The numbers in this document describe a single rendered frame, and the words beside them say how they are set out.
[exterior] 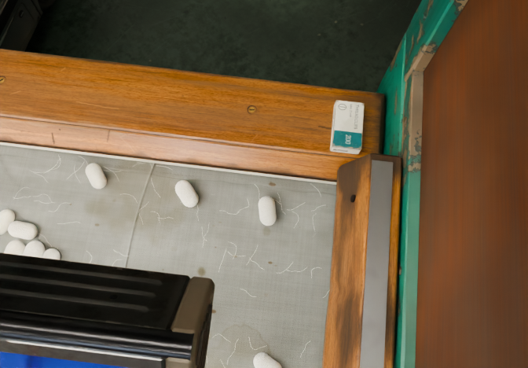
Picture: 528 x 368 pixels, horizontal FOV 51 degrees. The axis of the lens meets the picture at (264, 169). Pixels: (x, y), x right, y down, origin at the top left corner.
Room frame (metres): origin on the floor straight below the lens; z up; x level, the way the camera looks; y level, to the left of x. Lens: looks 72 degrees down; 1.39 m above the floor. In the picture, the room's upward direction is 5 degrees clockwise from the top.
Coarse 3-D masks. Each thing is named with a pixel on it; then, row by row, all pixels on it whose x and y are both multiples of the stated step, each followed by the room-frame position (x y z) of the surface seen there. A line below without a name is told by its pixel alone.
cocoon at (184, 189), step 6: (180, 186) 0.18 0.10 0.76; (186, 186) 0.18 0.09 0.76; (180, 192) 0.17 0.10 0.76; (186, 192) 0.17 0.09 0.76; (192, 192) 0.17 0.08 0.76; (180, 198) 0.17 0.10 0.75; (186, 198) 0.16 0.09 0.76; (192, 198) 0.16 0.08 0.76; (198, 198) 0.17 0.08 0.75; (186, 204) 0.16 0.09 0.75; (192, 204) 0.16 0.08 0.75
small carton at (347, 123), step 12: (336, 108) 0.28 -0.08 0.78; (348, 108) 0.29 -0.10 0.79; (360, 108) 0.29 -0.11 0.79; (336, 120) 0.27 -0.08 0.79; (348, 120) 0.27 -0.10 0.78; (360, 120) 0.27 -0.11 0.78; (336, 132) 0.25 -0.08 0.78; (348, 132) 0.25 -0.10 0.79; (360, 132) 0.26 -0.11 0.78; (336, 144) 0.24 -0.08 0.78; (348, 144) 0.24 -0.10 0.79; (360, 144) 0.24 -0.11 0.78
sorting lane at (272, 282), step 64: (0, 192) 0.16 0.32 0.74; (64, 192) 0.16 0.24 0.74; (128, 192) 0.17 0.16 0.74; (256, 192) 0.18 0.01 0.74; (320, 192) 0.19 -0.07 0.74; (64, 256) 0.09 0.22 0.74; (128, 256) 0.09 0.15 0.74; (192, 256) 0.10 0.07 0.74; (256, 256) 0.11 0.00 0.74; (320, 256) 0.11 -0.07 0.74; (256, 320) 0.03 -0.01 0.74; (320, 320) 0.04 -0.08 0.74
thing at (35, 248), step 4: (28, 244) 0.10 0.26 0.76; (32, 244) 0.10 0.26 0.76; (36, 244) 0.10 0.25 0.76; (40, 244) 0.10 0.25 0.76; (28, 248) 0.09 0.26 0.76; (32, 248) 0.09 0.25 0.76; (36, 248) 0.09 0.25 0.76; (40, 248) 0.09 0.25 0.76; (44, 248) 0.09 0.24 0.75; (24, 252) 0.08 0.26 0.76; (28, 252) 0.09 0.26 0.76; (32, 252) 0.09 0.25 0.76; (36, 252) 0.09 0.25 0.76; (40, 252) 0.09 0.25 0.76; (36, 256) 0.08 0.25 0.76; (40, 256) 0.08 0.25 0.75
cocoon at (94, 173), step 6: (90, 168) 0.19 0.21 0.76; (96, 168) 0.19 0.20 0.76; (90, 174) 0.18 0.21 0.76; (96, 174) 0.18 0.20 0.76; (102, 174) 0.19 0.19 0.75; (90, 180) 0.18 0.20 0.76; (96, 180) 0.18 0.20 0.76; (102, 180) 0.18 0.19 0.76; (96, 186) 0.17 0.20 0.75; (102, 186) 0.17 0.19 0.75
